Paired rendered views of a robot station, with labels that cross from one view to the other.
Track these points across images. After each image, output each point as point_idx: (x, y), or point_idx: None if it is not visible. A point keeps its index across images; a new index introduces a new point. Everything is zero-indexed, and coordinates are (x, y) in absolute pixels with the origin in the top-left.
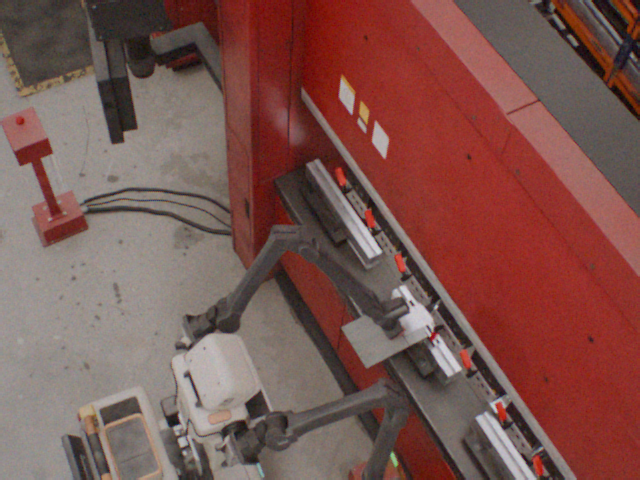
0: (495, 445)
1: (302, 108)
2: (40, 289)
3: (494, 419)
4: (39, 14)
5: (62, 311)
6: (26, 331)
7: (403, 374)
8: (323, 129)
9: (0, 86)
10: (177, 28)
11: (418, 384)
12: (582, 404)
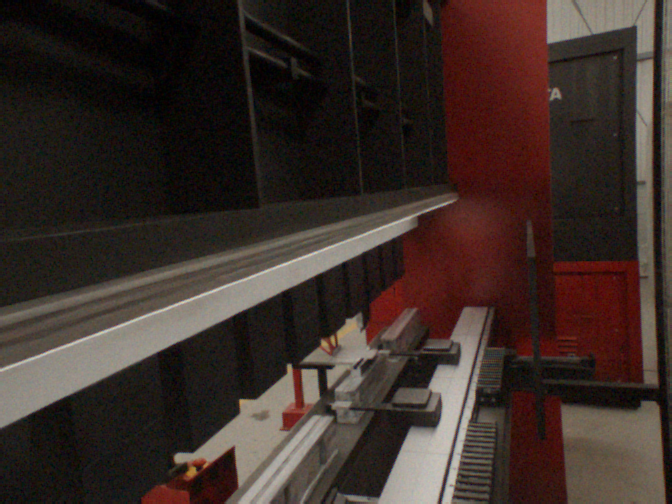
0: (297, 435)
1: (403, 242)
2: (250, 444)
3: (328, 422)
4: None
5: (245, 458)
6: (214, 457)
7: (316, 406)
8: (428, 282)
9: None
10: None
11: (317, 414)
12: None
